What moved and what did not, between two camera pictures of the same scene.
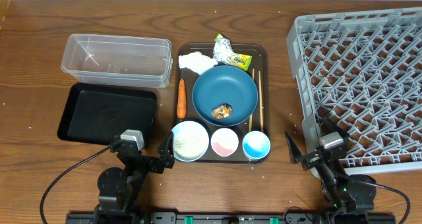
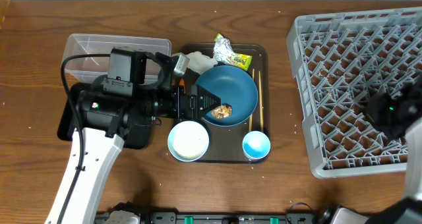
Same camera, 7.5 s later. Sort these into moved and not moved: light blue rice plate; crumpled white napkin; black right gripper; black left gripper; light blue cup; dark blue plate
Moved: black right gripper; black left gripper
Not moved: dark blue plate; light blue rice plate; crumpled white napkin; light blue cup
